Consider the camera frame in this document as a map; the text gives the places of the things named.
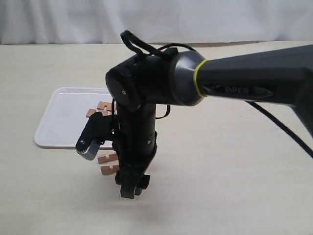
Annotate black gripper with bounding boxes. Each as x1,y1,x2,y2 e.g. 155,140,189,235
112,144,157,199

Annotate wooden lattice pieces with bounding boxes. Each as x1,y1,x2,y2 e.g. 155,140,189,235
97,153,118,164
100,165,119,176

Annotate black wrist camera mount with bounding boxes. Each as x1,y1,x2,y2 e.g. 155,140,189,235
75,112,112,161

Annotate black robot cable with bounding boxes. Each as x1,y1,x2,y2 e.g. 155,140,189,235
121,30,313,157

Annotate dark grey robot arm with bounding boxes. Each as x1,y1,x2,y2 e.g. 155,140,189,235
105,45,313,198

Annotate white rectangular plastic tray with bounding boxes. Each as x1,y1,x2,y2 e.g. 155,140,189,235
34,87,112,149

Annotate white backdrop curtain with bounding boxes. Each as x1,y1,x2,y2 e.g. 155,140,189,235
0,0,313,44

